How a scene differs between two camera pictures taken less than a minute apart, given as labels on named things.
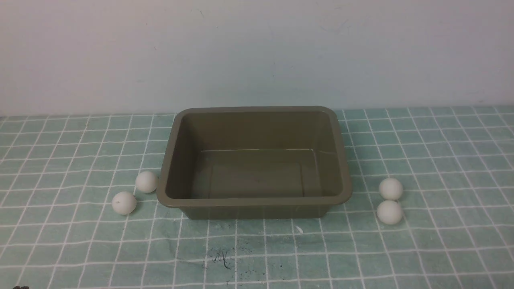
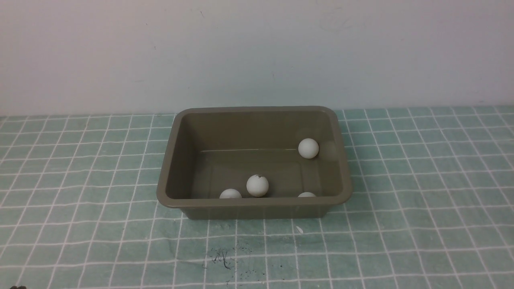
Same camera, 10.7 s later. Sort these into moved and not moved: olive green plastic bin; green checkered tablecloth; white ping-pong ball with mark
Moved: white ping-pong ball with mark
Not moved: green checkered tablecloth; olive green plastic bin
